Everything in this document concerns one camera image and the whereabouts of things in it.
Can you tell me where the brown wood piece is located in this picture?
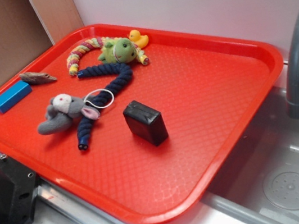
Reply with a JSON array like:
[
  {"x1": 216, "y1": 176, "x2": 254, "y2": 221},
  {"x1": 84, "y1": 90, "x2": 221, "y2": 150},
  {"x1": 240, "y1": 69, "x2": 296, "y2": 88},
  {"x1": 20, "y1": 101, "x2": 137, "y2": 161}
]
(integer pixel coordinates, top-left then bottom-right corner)
[{"x1": 19, "y1": 72, "x2": 57, "y2": 85}]

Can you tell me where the yellow rubber duck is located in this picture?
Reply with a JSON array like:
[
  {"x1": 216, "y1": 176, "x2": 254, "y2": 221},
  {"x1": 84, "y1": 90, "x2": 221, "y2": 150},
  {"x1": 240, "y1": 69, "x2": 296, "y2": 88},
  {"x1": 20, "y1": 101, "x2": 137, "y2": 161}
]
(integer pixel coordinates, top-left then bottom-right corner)
[{"x1": 128, "y1": 30, "x2": 149, "y2": 49}]

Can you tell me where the multicolored twisted rope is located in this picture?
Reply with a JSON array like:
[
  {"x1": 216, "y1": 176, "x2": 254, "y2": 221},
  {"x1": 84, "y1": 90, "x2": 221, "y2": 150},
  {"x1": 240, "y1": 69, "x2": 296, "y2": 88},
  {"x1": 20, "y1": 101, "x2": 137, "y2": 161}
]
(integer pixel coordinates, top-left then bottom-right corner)
[{"x1": 63, "y1": 29, "x2": 151, "y2": 78}]

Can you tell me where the grey plush elephant toy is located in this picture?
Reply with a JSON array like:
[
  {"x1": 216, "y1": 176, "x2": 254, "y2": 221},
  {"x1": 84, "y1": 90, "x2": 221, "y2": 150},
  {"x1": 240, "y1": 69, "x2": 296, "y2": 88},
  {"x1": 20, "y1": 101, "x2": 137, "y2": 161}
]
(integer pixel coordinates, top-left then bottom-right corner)
[{"x1": 37, "y1": 94, "x2": 101, "y2": 135}]

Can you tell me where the red plastic tray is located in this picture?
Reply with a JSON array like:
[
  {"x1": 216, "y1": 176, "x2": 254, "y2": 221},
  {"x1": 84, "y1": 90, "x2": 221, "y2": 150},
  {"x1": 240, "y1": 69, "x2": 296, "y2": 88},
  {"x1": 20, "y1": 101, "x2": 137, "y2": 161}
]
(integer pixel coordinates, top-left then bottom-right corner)
[{"x1": 0, "y1": 24, "x2": 283, "y2": 224}]

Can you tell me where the dark blue twisted rope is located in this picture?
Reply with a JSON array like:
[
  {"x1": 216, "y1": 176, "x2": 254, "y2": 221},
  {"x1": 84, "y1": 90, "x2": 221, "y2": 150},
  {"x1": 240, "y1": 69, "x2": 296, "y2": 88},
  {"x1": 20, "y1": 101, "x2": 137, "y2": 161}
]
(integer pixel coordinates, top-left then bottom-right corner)
[{"x1": 65, "y1": 59, "x2": 144, "y2": 153}]

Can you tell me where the grey plastic sink basin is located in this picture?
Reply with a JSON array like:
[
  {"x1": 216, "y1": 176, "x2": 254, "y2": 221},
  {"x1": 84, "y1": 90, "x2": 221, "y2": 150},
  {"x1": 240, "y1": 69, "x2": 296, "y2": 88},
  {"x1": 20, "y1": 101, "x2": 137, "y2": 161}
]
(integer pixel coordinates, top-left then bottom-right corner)
[{"x1": 202, "y1": 88, "x2": 299, "y2": 224}]

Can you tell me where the white elastic loop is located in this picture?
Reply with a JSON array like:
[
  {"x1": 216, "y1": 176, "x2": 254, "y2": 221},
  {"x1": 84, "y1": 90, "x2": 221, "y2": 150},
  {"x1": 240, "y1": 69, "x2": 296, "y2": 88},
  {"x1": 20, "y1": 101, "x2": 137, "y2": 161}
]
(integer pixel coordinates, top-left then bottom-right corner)
[{"x1": 83, "y1": 88, "x2": 115, "y2": 109}]

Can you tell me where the blue rectangular block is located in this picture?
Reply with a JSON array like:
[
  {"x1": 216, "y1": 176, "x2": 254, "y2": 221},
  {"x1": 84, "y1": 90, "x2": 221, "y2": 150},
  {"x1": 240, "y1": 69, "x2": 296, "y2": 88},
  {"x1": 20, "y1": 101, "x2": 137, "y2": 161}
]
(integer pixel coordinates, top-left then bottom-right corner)
[{"x1": 0, "y1": 81, "x2": 32, "y2": 113}]

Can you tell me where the black rectangular block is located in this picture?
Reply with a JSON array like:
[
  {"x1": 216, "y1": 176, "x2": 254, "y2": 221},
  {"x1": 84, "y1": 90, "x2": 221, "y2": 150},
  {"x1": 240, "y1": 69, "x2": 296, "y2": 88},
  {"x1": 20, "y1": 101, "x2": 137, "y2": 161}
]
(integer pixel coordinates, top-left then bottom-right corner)
[{"x1": 123, "y1": 100, "x2": 169, "y2": 146}]

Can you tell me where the green plush frog toy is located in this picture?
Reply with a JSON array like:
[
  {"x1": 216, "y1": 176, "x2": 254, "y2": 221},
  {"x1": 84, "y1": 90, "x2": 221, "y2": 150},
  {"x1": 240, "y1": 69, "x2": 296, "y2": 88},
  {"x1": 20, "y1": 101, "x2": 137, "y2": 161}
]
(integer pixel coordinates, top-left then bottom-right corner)
[{"x1": 98, "y1": 38, "x2": 137, "y2": 64}]

